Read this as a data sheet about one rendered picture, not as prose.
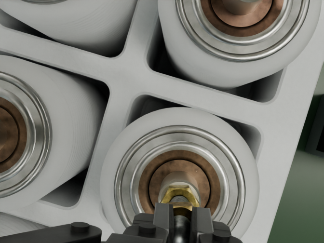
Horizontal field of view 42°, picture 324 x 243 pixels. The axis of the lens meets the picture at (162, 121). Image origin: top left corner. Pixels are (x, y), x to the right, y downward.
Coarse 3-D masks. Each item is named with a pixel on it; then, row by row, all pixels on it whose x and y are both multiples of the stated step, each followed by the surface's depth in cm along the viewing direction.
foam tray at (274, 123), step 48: (144, 0) 31; (0, 48) 32; (48, 48) 32; (144, 48) 31; (144, 96) 36; (192, 96) 31; (240, 96) 42; (288, 96) 31; (96, 144) 32; (288, 144) 31; (96, 192) 32
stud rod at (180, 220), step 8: (176, 200) 20; (184, 200) 20; (176, 216) 17; (184, 216) 17; (176, 224) 16; (184, 224) 16; (176, 232) 15; (184, 232) 15; (176, 240) 15; (184, 240) 15
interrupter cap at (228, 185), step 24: (144, 144) 24; (168, 144) 24; (192, 144) 24; (216, 144) 24; (120, 168) 24; (144, 168) 24; (168, 168) 25; (192, 168) 24; (216, 168) 24; (240, 168) 24; (120, 192) 24; (144, 192) 24; (216, 192) 24; (240, 192) 24; (120, 216) 24; (216, 216) 24; (240, 216) 24
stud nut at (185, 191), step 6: (174, 186) 21; (180, 186) 21; (186, 186) 21; (168, 192) 21; (174, 192) 21; (180, 192) 21; (186, 192) 21; (192, 192) 21; (162, 198) 21; (168, 198) 21; (192, 198) 21; (198, 204) 21
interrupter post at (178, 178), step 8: (168, 176) 24; (176, 176) 23; (184, 176) 23; (192, 176) 24; (168, 184) 22; (176, 184) 22; (184, 184) 22; (192, 184) 22; (160, 192) 22; (160, 200) 22; (200, 200) 22
